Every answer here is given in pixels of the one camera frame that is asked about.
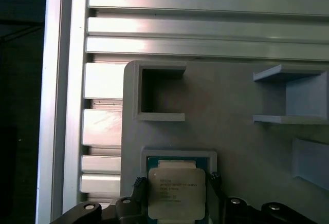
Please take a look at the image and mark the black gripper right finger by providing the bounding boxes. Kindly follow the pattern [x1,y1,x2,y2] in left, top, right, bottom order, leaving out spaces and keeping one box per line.
[208,172,295,224]

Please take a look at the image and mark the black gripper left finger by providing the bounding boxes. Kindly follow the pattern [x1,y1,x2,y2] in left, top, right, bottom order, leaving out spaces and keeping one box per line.
[48,176,150,224]

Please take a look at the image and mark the silver CPU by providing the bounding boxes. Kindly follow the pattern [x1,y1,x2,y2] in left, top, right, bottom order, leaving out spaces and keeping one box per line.
[145,156,210,221]

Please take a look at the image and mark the grey parts rack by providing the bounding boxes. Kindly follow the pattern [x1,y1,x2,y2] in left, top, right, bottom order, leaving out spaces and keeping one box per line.
[120,60,329,224]

